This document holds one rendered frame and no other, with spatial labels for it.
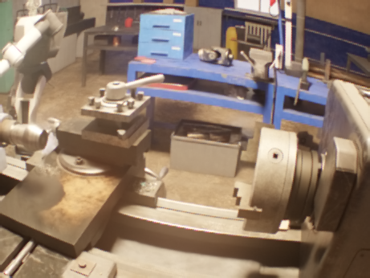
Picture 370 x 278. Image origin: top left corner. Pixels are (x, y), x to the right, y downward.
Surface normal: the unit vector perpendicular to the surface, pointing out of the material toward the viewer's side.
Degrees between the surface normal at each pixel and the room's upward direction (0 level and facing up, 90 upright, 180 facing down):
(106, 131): 0
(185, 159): 90
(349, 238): 90
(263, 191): 70
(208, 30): 90
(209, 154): 90
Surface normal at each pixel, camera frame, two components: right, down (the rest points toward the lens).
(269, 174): -0.18, -0.22
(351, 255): -0.26, 0.41
